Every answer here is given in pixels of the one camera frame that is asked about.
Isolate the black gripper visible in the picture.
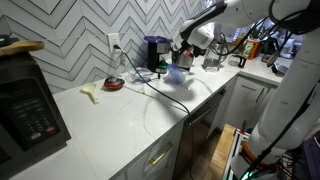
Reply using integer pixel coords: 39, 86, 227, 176
181, 42, 207, 60

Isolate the blue plastic lid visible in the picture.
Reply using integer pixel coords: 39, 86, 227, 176
165, 63, 186, 85

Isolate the orange box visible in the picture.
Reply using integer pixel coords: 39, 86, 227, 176
241, 38, 262, 61

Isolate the clear plastic lunch box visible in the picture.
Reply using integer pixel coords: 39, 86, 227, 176
127, 67, 155, 85

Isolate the clear glass pitcher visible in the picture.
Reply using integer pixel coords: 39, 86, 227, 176
202, 42, 229, 73

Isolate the black coffee maker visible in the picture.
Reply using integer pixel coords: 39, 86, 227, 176
143, 35, 173, 75

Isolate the white cabinet front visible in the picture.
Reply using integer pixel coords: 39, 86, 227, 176
218, 74, 279, 136

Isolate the red bowl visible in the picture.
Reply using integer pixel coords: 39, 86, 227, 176
103, 76, 126, 91

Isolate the wooden cart top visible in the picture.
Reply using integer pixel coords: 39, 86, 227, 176
203, 123, 238, 180

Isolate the white drawer front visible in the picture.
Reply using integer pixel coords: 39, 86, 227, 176
124, 121, 185, 180

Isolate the cream rice paddle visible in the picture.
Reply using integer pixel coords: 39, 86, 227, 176
80, 82, 101, 105

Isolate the yellow wooden board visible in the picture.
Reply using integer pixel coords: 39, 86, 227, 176
0, 40, 46, 57

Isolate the black microwave oven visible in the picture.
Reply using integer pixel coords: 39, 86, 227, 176
0, 51, 72, 179

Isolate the black power cable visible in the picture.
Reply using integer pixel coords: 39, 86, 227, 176
113, 44, 196, 180

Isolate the dark dishwasher with bar handle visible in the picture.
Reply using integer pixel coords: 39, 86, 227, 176
173, 87, 228, 180

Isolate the white wall outlet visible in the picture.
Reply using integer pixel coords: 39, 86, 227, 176
107, 32, 121, 54

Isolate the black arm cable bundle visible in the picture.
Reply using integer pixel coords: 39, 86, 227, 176
213, 0, 320, 69

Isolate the gold drawer handle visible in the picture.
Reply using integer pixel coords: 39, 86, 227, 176
148, 142, 175, 166

